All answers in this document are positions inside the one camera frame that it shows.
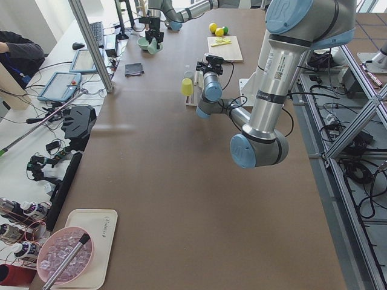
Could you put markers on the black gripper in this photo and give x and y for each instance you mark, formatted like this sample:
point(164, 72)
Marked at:
point(208, 70)
point(154, 25)

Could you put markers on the green cup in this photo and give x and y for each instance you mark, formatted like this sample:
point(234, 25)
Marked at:
point(154, 47)

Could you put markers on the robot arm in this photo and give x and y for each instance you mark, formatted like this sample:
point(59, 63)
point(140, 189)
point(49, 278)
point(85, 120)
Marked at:
point(293, 27)
point(176, 18)

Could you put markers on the grey cup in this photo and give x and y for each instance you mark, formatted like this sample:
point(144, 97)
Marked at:
point(189, 75)

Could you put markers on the yellow cup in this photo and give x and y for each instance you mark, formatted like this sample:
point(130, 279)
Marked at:
point(187, 87)

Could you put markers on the green bowl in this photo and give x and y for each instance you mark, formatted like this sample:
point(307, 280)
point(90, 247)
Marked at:
point(143, 43)

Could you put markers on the yellow plastic knife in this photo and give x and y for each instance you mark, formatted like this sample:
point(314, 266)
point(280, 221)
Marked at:
point(220, 44)

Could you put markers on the wooden cutting board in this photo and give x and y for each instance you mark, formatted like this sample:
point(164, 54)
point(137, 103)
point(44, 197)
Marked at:
point(230, 52)

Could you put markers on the yellow lemon lower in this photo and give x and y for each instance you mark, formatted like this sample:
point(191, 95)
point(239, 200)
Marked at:
point(219, 32)

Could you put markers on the yellow lemon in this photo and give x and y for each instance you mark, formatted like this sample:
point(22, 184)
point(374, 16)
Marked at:
point(219, 32)
point(212, 27)

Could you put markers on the yellow lemon upper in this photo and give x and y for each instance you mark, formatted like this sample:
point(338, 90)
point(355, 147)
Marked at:
point(212, 27)

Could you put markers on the grey cloth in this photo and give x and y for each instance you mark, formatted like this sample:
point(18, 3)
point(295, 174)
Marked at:
point(133, 69)

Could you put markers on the black keyboard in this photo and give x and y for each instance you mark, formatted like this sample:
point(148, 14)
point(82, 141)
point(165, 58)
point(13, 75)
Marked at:
point(98, 33)

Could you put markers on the teach pendant far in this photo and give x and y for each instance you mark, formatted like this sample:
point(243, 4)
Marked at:
point(83, 63)

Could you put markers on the teach pendant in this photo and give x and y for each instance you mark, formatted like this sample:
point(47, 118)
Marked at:
point(61, 87)
point(83, 63)

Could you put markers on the black computer mouse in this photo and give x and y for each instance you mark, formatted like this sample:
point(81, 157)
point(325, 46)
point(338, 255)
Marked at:
point(77, 46)

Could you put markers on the teach pendant near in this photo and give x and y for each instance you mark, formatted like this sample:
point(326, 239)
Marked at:
point(61, 87)

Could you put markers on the black plastic stand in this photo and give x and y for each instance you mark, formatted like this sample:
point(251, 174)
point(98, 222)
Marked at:
point(78, 122)

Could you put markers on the seated person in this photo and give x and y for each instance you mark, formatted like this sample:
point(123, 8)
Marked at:
point(21, 57)

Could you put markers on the cream plastic tray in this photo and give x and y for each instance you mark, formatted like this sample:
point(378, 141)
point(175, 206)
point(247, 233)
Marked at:
point(100, 224)

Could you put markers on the metal rod tool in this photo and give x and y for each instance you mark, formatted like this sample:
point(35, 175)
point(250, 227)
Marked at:
point(62, 267)

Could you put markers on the pink bowl with ice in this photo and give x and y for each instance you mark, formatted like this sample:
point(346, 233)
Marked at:
point(57, 248)

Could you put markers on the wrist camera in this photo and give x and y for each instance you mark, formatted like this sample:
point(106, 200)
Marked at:
point(214, 60)
point(144, 20)

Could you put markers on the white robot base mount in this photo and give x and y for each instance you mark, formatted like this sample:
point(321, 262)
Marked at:
point(248, 89)

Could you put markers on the white wire cup rack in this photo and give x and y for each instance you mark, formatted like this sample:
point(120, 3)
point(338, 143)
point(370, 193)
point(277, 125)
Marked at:
point(193, 99)

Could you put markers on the aluminium frame post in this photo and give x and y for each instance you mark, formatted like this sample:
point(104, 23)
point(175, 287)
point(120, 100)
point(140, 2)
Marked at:
point(82, 21)

